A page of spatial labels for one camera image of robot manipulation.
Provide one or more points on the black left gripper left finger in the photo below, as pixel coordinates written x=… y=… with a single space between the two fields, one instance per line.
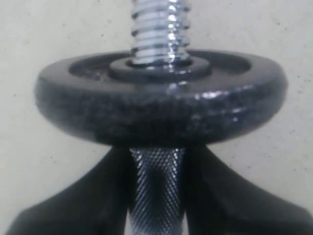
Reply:
x=94 y=205

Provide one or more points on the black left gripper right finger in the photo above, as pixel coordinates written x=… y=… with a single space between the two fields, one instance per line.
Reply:
x=219 y=201

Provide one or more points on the far black weight plate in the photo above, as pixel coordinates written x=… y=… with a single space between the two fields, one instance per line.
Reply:
x=102 y=98

